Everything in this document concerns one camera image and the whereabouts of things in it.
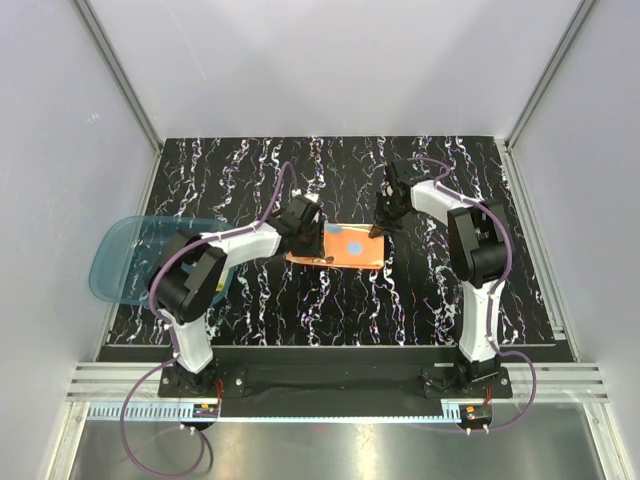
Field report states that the orange blue dotted towel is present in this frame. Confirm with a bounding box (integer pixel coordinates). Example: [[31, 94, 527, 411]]
[[286, 222, 385, 270]]

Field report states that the blue transparent plastic bin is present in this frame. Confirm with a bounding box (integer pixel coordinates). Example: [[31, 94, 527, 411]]
[[89, 216, 232, 307]]

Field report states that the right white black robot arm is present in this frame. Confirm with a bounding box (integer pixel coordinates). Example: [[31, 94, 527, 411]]
[[370, 180, 513, 397]]

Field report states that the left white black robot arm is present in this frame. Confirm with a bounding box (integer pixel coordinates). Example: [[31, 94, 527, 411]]
[[148, 219, 324, 396]]

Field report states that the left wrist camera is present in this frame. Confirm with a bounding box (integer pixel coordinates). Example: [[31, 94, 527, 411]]
[[270, 195, 321, 235]]

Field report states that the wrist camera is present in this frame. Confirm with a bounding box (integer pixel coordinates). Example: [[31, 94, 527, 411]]
[[270, 195, 321, 235], [385, 160, 432, 195]]

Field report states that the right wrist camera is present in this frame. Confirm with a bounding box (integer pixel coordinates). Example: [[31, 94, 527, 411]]
[[385, 160, 432, 195]]

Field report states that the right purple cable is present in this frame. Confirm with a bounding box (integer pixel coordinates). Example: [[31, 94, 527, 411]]
[[409, 157, 536, 432]]

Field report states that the purple cable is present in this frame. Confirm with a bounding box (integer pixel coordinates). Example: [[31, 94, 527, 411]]
[[409, 157, 536, 432], [119, 162, 304, 476]]

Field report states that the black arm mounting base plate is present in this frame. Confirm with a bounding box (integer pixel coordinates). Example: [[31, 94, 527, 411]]
[[159, 346, 513, 399]]

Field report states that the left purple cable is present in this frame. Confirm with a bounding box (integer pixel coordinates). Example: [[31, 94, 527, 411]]
[[119, 162, 304, 476]]

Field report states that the grey slotted cable duct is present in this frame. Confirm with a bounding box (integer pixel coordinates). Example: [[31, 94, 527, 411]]
[[88, 401, 461, 424]]

